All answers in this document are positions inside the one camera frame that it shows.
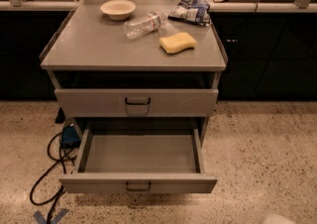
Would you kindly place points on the blue power box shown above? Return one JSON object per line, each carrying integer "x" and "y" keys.
{"x": 69, "y": 138}

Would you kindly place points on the yellow sponge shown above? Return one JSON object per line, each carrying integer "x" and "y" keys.
{"x": 177, "y": 43}

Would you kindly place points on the grey metal drawer cabinet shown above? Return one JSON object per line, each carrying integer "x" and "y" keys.
{"x": 92, "y": 52}

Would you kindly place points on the white paper bowl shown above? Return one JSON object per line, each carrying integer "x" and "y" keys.
{"x": 118, "y": 10}

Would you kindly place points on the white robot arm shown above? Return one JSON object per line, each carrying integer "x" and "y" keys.
{"x": 277, "y": 219}

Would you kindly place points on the clear plastic water bottle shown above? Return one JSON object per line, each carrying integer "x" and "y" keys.
{"x": 144, "y": 25}

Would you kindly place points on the grey upper drawer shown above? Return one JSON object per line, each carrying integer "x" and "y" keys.
{"x": 137, "y": 102}

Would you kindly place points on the blue white snack bag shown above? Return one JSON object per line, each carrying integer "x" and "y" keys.
{"x": 191, "y": 11}

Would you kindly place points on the grey open lower drawer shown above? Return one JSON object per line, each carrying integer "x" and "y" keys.
{"x": 151, "y": 161}

